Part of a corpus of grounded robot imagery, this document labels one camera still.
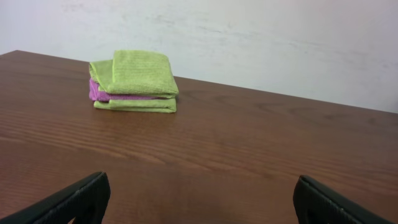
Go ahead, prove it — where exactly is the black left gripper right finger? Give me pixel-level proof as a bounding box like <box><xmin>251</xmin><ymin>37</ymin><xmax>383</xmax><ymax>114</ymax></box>
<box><xmin>293</xmin><ymin>175</ymin><xmax>392</xmax><ymax>224</ymax></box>

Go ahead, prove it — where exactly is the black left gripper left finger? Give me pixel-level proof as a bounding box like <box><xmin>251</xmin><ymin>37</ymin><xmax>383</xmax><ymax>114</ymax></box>
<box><xmin>1</xmin><ymin>172</ymin><xmax>111</xmax><ymax>224</ymax></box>

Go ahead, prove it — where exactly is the folded purple cloth in stack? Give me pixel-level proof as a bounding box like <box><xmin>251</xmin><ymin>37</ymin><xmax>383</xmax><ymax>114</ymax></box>
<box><xmin>89</xmin><ymin>78</ymin><xmax>161</xmax><ymax>102</ymax></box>

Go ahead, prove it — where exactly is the folded green cloth bottom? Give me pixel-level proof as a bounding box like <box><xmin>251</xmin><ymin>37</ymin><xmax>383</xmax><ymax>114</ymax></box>
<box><xmin>94</xmin><ymin>98</ymin><xmax>177</xmax><ymax>113</ymax></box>

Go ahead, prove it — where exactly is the folded green cloth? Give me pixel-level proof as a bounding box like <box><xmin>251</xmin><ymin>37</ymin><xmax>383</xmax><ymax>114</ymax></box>
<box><xmin>89</xmin><ymin>50</ymin><xmax>179</xmax><ymax>98</ymax></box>
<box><xmin>94</xmin><ymin>98</ymin><xmax>177</xmax><ymax>113</ymax></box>

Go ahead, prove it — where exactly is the folded green cloth top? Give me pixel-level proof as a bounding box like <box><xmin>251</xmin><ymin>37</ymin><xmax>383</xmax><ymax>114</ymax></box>
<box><xmin>89</xmin><ymin>50</ymin><xmax>179</xmax><ymax>98</ymax></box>

